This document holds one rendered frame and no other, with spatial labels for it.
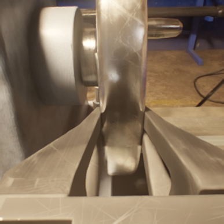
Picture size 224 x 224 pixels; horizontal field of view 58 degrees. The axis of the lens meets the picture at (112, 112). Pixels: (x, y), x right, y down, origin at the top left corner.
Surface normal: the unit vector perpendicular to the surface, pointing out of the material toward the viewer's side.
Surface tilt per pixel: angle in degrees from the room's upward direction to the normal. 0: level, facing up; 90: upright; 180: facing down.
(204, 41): 90
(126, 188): 15
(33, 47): 59
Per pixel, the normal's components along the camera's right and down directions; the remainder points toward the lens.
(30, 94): 1.00, -0.02
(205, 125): -0.02, -0.80
